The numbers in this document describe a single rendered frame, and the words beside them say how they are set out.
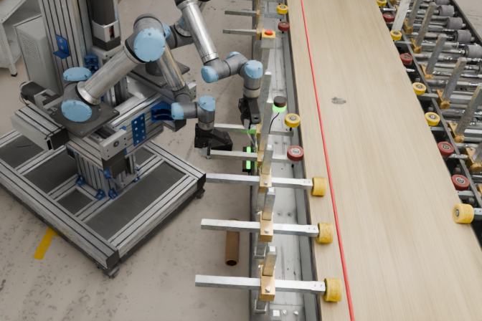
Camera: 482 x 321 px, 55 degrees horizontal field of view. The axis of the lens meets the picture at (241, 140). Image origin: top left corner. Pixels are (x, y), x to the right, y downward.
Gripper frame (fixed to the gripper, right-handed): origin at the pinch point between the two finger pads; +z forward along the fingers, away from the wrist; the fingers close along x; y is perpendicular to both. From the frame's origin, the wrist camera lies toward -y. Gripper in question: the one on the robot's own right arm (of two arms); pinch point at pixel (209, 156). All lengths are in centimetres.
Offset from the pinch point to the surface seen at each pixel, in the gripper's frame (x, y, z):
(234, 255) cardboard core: 6, -18, 75
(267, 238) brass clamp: 55, -26, -12
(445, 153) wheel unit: -7, -118, -7
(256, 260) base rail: 49, -24, 13
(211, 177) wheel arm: 26.1, -2.3, -13.4
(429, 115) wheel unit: -36, -118, -8
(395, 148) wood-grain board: -7, -93, -8
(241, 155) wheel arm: 1.4, -15.6, -3.4
